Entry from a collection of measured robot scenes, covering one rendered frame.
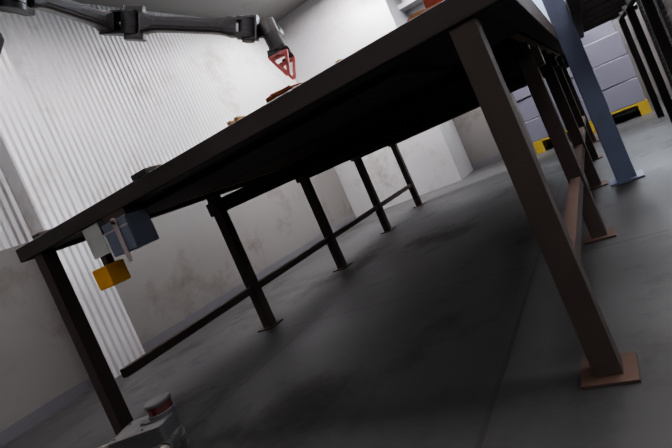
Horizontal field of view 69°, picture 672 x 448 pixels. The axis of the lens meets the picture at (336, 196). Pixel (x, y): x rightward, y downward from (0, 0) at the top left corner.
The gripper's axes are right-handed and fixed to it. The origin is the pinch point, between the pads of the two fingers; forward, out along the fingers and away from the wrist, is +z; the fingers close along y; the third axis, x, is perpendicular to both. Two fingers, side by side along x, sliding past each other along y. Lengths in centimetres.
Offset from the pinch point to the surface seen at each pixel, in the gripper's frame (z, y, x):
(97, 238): 21, 0, 90
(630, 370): 103, -54, -48
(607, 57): 44, 376, -253
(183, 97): -103, 327, 154
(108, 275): 35, -3, 90
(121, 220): 20, -9, 72
